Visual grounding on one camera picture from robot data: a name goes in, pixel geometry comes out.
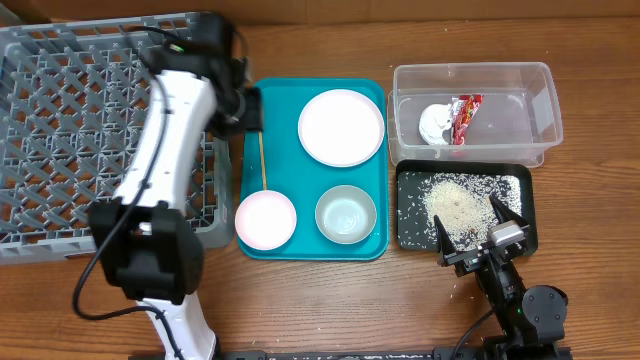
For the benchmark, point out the grey-green bowl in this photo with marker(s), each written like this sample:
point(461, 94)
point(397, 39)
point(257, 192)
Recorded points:
point(345, 214)

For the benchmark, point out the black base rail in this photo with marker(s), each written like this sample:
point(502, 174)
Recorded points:
point(438, 353)

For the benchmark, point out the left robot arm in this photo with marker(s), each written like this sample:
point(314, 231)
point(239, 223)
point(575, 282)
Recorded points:
point(144, 243)

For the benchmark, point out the wooden chopstick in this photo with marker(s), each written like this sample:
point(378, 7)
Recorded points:
point(262, 161)

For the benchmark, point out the red snack wrapper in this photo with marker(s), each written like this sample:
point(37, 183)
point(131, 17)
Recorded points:
point(464, 107)

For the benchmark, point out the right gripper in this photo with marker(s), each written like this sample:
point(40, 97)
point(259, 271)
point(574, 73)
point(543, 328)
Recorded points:
point(477, 253)

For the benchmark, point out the black waste tray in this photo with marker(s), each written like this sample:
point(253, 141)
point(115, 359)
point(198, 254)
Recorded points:
point(516, 170)

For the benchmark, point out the teal serving tray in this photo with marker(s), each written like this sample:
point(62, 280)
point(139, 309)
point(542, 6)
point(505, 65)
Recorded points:
point(293, 172)

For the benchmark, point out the white rice grains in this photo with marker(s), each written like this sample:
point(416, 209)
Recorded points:
point(460, 201)

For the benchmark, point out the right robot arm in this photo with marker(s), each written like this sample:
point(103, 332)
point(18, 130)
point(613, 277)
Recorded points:
point(531, 318)

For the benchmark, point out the white napkin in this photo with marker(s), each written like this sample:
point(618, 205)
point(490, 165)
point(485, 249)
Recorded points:
point(434, 121)

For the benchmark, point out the grey plastic dish rack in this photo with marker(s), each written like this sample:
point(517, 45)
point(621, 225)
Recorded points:
point(74, 98)

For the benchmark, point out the clear plastic waste bin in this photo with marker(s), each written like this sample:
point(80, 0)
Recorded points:
point(518, 120)

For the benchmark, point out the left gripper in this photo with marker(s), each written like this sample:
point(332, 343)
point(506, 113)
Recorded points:
point(257, 123)

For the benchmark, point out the white round plate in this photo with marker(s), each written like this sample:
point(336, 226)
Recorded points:
point(341, 128)

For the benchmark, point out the pink saucer plate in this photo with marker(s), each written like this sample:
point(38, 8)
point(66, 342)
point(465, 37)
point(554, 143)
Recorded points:
point(265, 220)

